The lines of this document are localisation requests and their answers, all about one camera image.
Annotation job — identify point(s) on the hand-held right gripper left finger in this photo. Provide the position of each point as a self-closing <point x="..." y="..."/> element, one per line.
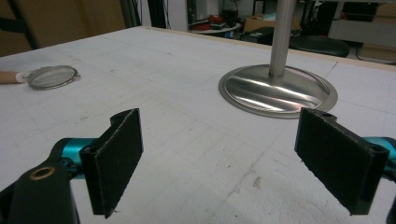
<point x="115" y="161"/>

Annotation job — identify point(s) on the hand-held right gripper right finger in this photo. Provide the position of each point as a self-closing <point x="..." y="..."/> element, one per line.
<point x="336" y="158"/>

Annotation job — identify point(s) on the steel utensil rack stand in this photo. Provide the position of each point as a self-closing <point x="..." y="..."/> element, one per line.
<point x="280" y="31"/>

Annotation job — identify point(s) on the white grid mat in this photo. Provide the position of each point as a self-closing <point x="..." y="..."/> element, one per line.
<point x="186" y="124"/>

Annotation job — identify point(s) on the black round stool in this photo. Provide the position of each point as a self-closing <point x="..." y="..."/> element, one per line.
<point x="319" y="46"/>

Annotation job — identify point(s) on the small cardboard box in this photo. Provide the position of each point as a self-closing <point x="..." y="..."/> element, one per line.
<point x="257" y="22"/>

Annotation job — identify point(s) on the round white table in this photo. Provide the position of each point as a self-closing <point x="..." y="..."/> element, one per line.
<point x="214" y="28"/>

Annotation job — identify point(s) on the black metal frame post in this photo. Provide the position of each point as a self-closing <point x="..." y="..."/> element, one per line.
<point x="23" y="26"/>

